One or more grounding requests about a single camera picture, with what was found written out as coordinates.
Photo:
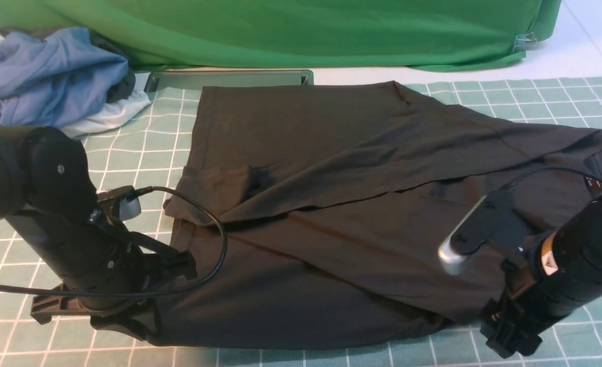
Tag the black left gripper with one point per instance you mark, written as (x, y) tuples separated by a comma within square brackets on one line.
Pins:
[(105, 270)]

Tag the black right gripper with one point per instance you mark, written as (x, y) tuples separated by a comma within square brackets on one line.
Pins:
[(513, 323)]

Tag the dark gray long-sleeve shirt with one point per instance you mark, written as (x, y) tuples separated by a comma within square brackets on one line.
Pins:
[(335, 200)]

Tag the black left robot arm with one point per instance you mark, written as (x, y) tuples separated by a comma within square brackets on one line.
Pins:
[(44, 170)]

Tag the blue crumpled shirt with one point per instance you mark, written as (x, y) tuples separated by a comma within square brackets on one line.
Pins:
[(55, 82)]

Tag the green checkered tablecloth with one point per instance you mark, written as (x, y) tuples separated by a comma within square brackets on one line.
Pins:
[(313, 219)]

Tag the silver binder clip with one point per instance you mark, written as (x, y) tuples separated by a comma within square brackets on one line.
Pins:
[(523, 42)]

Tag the green backdrop cloth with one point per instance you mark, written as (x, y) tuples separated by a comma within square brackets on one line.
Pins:
[(436, 36)]

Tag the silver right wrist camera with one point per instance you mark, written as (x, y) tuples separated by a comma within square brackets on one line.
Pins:
[(492, 222)]

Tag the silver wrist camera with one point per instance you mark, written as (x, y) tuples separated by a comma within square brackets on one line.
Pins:
[(120, 203), (492, 222)]

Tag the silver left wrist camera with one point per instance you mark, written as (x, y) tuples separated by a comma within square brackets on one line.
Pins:
[(120, 203)]

